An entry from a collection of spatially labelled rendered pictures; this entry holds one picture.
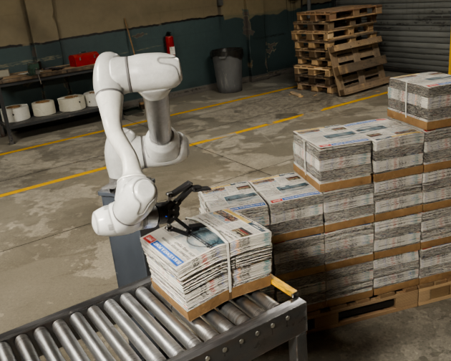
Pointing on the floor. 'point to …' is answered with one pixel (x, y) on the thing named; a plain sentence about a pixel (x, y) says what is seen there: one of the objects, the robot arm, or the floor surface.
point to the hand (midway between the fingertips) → (205, 206)
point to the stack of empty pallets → (315, 30)
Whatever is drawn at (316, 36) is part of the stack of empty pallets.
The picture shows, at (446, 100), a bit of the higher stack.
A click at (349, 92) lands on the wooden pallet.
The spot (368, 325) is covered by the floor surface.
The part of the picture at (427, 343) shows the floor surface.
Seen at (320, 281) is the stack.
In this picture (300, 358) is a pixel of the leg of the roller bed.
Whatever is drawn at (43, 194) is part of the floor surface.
